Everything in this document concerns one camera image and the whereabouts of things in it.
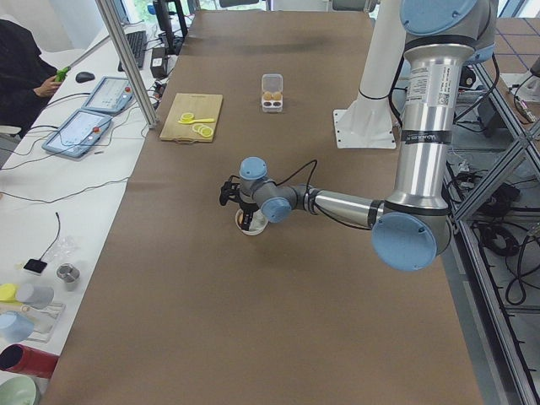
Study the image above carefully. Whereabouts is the clear plastic egg box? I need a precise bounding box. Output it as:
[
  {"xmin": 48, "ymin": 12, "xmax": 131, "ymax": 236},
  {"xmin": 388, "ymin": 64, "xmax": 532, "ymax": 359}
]
[{"xmin": 261, "ymin": 73, "xmax": 284, "ymax": 113}]

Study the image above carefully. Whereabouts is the blue plastic cup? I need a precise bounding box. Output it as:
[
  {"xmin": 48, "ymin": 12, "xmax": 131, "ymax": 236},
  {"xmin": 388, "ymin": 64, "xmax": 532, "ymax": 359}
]
[{"xmin": 1, "ymin": 311, "xmax": 34, "ymax": 343}]

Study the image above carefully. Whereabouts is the near blue teach pendant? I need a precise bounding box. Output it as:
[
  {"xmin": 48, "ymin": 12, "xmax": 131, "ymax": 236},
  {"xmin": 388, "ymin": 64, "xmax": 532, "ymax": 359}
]
[{"xmin": 42, "ymin": 109, "xmax": 112, "ymax": 159}]

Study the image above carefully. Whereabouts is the crumpled clear plastic bag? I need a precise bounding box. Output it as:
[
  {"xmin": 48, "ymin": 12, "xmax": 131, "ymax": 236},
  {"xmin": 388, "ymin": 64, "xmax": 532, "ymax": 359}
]
[{"xmin": 44, "ymin": 235, "xmax": 80, "ymax": 263}]

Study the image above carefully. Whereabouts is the small black square device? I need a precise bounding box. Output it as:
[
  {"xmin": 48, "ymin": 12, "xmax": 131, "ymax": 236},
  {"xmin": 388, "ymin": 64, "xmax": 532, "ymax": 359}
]
[{"xmin": 23, "ymin": 258, "xmax": 48, "ymax": 274}]

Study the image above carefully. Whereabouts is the white ceramic bowl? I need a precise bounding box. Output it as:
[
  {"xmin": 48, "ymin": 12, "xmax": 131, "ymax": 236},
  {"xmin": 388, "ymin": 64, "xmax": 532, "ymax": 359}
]
[{"xmin": 235, "ymin": 209, "xmax": 268, "ymax": 236}]

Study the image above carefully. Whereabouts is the person hand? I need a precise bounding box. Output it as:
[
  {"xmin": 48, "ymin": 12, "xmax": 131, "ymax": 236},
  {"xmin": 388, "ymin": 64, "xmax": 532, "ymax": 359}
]
[{"xmin": 40, "ymin": 76, "xmax": 62, "ymax": 97}]

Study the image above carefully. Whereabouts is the person in black clothes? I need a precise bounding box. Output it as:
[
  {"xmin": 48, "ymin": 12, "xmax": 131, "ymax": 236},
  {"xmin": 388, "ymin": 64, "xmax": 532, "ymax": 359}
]
[{"xmin": 1, "ymin": 19, "xmax": 57, "ymax": 136}]

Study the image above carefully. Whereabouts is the red cylinder container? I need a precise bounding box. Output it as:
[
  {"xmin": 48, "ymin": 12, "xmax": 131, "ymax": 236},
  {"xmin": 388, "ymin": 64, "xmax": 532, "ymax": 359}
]
[{"xmin": 1, "ymin": 343, "xmax": 59, "ymax": 379}]

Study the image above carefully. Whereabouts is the black computer mouse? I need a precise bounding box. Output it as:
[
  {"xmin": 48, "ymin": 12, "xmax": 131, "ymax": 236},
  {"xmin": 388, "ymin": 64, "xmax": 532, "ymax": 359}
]
[{"xmin": 75, "ymin": 71, "xmax": 95, "ymax": 84}]

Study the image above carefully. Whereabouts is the far blue teach pendant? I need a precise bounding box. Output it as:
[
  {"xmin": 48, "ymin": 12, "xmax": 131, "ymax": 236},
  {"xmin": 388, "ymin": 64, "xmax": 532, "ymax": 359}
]
[{"xmin": 82, "ymin": 76, "xmax": 133, "ymax": 116}]

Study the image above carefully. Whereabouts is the yellow lemon slices row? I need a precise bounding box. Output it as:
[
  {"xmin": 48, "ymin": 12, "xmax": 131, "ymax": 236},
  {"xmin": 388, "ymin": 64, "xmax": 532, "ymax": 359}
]
[{"xmin": 192, "ymin": 123, "xmax": 213, "ymax": 139}]

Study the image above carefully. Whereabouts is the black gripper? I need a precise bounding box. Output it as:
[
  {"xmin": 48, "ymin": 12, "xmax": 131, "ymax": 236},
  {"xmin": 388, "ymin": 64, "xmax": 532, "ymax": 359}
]
[{"xmin": 239, "ymin": 198, "xmax": 258, "ymax": 230}]

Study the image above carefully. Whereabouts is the pale green bowl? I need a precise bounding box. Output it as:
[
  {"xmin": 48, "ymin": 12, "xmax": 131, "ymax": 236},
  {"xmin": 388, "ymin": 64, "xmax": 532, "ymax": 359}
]
[{"xmin": 1, "ymin": 375, "xmax": 41, "ymax": 405}]

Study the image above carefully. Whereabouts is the black power adapter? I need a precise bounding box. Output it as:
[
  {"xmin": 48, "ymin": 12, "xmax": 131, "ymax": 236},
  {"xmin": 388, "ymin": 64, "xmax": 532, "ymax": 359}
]
[{"xmin": 150, "ymin": 47, "xmax": 168, "ymax": 78}]

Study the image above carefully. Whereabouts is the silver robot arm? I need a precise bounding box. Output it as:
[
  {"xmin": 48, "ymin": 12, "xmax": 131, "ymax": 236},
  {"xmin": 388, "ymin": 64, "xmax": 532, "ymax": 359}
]
[{"xmin": 219, "ymin": 1, "xmax": 498, "ymax": 271}]

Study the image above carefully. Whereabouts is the steel cup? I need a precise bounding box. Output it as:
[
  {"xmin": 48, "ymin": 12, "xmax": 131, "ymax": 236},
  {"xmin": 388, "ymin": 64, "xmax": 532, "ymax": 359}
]
[{"xmin": 56, "ymin": 263, "xmax": 80, "ymax": 291}]

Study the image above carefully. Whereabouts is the aluminium frame post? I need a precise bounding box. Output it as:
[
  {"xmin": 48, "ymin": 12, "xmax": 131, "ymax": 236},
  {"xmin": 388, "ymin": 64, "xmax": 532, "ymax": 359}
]
[{"xmin": 95, "ymin": 0, "xmax": 158, "ymax": 129}]

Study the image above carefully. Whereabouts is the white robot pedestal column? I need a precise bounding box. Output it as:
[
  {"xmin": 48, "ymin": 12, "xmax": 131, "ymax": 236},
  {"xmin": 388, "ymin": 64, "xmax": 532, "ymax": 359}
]
[{"xmin": 333, "ymin": 0, "xmax": 406, "ymax": 149}]

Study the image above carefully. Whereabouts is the blue teach pendant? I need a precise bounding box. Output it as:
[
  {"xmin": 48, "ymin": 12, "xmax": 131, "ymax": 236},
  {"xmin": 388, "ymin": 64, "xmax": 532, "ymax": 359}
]
[
  {"xmin": 42, "ymin": 109, "xmax": 112, "ymax": 159},
  {"xmin": 82, "ymin": 76, "xmax": 133, "ymax": 116}
]

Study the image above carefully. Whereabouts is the green small object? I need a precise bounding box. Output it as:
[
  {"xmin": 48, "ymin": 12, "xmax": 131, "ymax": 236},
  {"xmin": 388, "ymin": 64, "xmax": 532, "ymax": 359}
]
[{"xmin": 55, "ymin": 67, "xmax": 71, "ymax": 83}]

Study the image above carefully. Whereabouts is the grey plastic cup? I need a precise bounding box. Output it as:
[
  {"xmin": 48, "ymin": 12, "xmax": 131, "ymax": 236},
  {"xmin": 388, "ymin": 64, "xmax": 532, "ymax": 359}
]
[{"xmin": 15, "ymin": 283, "xmax": 54, "ymax": 310}]

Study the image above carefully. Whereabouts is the black keyboard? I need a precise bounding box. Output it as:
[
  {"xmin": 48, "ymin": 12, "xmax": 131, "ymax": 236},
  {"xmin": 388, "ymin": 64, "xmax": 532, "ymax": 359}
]
[{"xmin": 126, "ymin": 30, "xmax": 147, "ymax": 69}]

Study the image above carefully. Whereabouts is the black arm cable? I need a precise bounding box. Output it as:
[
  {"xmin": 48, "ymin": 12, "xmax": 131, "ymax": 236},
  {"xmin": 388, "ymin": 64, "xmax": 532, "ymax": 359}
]
[{"xmin": 274, "ymin": 158, "xmax": 319, "ymax": 197}]

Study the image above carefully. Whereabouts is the yellow toy knife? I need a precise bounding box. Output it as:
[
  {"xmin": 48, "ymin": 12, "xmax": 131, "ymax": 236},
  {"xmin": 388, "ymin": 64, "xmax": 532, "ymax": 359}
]
[{"xmin": 178, "ymin": 118, "xmax": 215, "ymax": 125}]

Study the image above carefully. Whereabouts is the black monitor stand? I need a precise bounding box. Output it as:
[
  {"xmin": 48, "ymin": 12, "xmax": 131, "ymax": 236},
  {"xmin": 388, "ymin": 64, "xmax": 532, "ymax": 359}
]
[{"xmin": 153, "ymin": 0, "xmax": 188, "ymax": 56}]

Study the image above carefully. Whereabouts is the wooden cutting board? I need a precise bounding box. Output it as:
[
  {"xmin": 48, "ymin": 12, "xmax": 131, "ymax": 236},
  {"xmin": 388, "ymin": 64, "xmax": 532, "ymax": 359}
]
[{"xmin": 159, "ymin": 93, "xmax": 224, "ymax": 143}]

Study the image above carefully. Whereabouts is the yellow plastic cup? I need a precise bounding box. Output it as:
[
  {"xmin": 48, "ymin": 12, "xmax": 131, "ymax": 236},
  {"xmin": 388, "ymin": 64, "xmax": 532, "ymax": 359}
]
[{"xmin": 0, "ymin": 283, "xmax": 18, "ymax": 303}]

